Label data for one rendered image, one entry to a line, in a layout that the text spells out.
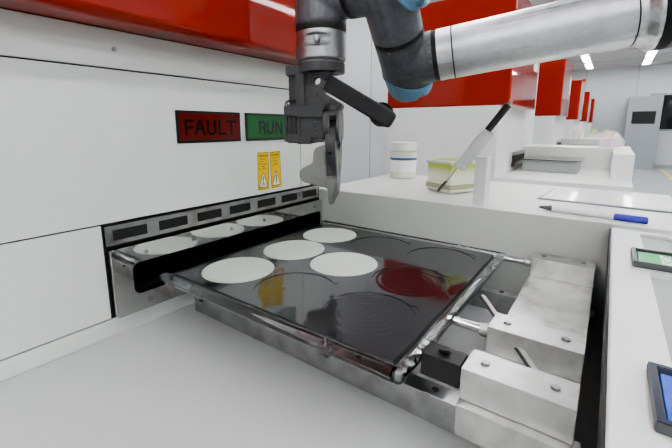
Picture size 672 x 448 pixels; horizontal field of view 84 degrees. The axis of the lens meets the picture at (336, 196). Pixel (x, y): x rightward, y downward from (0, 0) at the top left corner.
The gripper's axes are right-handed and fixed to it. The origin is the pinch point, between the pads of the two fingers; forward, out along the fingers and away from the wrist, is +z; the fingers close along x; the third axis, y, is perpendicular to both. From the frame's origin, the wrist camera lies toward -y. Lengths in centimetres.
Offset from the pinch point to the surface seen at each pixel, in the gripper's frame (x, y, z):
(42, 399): 27.4, 27.5, 17.2
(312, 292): 15.4, 1.1, 9.4
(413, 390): 24.8, -10.6, 14.7
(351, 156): -302, 23, 15
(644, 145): -1027, -688, 34
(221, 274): 11.5, 14.5, 9.2
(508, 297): 2.6, -26.3, 14.6
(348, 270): 7.8, -2.7, 9.3
